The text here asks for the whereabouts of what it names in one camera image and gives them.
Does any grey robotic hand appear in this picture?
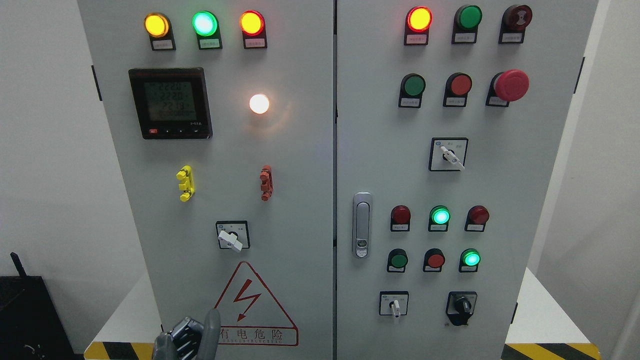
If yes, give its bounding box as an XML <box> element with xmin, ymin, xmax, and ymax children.
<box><xmin>151</xmin><ymin>309</ymin><xmax>221</xmax><ymax>360</ymax></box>

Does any white rotary selector switch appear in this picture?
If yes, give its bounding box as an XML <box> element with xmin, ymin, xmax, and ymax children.
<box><xmin>215</xmin><ymin>220</ymin><xmax>250</xmax><ymax>253</ymax></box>

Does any yellow indicator light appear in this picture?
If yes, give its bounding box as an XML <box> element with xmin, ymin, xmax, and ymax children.
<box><xmin>144</xmin><ymin>13</ymin><xmax>176</xmax><ymax>51</ymax></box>

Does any red electric hazard warning sticker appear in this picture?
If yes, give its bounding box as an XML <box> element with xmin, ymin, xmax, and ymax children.
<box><xmin>214</xmin><ymin>260</ymin><xmax>299</xmax><ymax>347</ymax></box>

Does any black box with antenna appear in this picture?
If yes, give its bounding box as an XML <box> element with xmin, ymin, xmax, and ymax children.
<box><xmin>0</xmin><ymin>252</ymin><xmax>76</xmax><ymax>360</ymax></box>

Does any yellow terminal connector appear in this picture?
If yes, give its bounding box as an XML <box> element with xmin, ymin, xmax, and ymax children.
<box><xmin>176</xmin><ymin>165</ymin><xmax>195</xmax><ymax>202</ymax></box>

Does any red terminal connector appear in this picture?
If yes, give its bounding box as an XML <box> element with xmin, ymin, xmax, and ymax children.
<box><xmin>259</xmin><ymin>165</ymin><xmax>274</xmax><ymax>202</ymax></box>

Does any green push button lower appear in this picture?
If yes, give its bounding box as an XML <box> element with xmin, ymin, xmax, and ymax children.
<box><xmin>386</xmin><ymin>248</ymin><xmax>409</xmax><ymax>273</ymax></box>

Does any green push button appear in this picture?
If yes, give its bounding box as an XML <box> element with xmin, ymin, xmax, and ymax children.
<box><xmin>451</xmin><ymin>4</ymin><xmax>483</xmax><ymax>44</ymax></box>
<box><xmin>386</xmin><ymin>248</ymin><xmax>409</xmax><ymax>273</ymax></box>

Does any grey left cabinet door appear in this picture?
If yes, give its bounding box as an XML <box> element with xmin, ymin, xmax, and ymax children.
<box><xmin>78</xmin><ymin>0</ymin><xmax>334</xmax><ymax>360</ymax></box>

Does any grey cabinet door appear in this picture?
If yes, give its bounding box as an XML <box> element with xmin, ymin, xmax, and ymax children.
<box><xmin>78</xmin><ymin>0</ymin><xmax>334</xmax><ymax>360</ymax></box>
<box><xmin>336</xmin><ymin>0</ymin><xmax>598</xmax><ymax>360</ymax></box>

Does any black digital power meter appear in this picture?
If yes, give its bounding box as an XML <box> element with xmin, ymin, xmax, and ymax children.
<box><xmin>128</xmin><ymin>67</ymin><xmax>213</xmax><ymax>140</ymax></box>

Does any dark red indicator left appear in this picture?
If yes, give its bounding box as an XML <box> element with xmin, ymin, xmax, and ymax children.
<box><xmin>390</xmin><ymin>205</ymin><xmax>411</xmax><ymax>232</ymax></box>

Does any dark red indicator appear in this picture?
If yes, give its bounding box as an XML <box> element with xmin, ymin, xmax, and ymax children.
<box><xmin>390</xmin><ymin>205</ymin><xmax>411</xmax><ymax>232</ymax></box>
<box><xmin>465</xmin><ymin>205</ymin><xmax>490</xmax><ymax>232</ymax></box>

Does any clear white indicator lamp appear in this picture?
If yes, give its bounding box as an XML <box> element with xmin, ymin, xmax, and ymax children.
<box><xmin>248</xmin><ymin>93</ymin><xmax>271</xmax><ymax>115</ymax></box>

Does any red push button lower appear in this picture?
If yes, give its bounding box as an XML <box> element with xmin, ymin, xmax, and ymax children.
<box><xmin>422</xmin><ymin>248</ymin><xmax>446</xmax><ymax>272</ymax></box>

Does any green lit indicator middle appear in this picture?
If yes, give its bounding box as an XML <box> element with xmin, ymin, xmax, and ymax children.
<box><xmin>427</xmin><ymin>205</ymin><xmax>451</xmax><ymax>232</ymax></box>

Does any green lit button lower right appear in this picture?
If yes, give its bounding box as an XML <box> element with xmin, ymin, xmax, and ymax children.
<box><xmin>458</xmin><ymin>248</ymin><xmax>482</xmax><ymax>273</ymax></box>

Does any dark red indicator right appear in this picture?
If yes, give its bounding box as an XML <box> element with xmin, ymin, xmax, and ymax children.
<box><xmin>465</xmin><ymin>205</ymin><xmax>490</xmax><ymax>232</ymax></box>

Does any green indicator light top left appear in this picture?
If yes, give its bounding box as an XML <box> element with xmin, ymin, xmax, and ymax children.
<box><xmin>191</xmin><ymin>10</ymin><xmax>223</xmax><ymax>50</ymax></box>

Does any red indicator light top left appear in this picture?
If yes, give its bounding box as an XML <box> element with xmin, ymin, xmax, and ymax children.
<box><xmin>238</xmin><ymin>10</ymin><xmax>268</xmax><ymax>49</ymax></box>

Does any green push button second row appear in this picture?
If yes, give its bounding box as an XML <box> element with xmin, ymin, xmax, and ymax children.
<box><xmin>398</xmin><ymin>73</ymin><xmax>426</xmax><ymax>109</ymax></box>

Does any grey right cabinet door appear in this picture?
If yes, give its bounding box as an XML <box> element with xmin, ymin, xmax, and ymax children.
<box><xmin>336</xmin><ymin>0</ymin><xmax>598</xmax><ymax>360</ymax></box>

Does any white platform with hazard stripes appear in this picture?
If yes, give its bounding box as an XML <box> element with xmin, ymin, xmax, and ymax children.
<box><xmin>84</xmin><ymin>270</ymin><xmax>601</xmax><ymax>360</ymax></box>

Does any red push button second row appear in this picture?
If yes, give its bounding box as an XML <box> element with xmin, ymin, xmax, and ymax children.
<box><xmin>442</xmin><ymin>71</ymin><xmax>473</xmax><ymax>108</ymax></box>

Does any red lit indicator right door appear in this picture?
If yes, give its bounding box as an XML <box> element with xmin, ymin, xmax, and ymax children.
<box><xmin>403</xmin><ymin>6</ymin><xmax>433</xmax><ymax>46</ymax></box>

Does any red emergency stop mushroom button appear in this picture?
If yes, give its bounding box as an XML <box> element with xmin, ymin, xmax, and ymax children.
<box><xmin>486</xmin><ymin>69</ymin><xmax>530</xmax><ymax>108</ymax></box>

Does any green push button top right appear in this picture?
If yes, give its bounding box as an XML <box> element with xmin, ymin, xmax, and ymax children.
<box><xmin>451</xmin><ymin>4</ymin><xmax>483</xmax><ymax>44</ymax></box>

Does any dark red buzzer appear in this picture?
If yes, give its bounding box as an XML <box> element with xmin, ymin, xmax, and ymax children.
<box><xmin>498</xmin><ymin>4</ymin><xmax>533</xmax><ymax>44</ymax></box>

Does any white rotary switch bottom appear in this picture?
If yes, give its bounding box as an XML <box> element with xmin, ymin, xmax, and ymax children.
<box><xmin>378</xmin><ymin>291</ymin><xmax>410</xmax><ymax>318</ymax></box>

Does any silver cabinet door handle lock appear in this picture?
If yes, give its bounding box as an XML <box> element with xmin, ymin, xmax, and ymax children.
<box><xmin>351</xmin><ymin>192</ymin><xmax>373</xmax><ymax>259</ymax></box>

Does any black rotary knob switch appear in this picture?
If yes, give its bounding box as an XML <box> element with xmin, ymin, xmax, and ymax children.
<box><xmin>445</xmin><ymin>291</ymin><xmax>478</xmax><ymax>326</ymax></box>

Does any white rotary switch upper right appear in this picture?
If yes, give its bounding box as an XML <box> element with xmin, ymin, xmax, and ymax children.
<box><xmin>429</xmin><ymin>137</ymin><xmax>469</xmax><ymax>172</ymax></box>

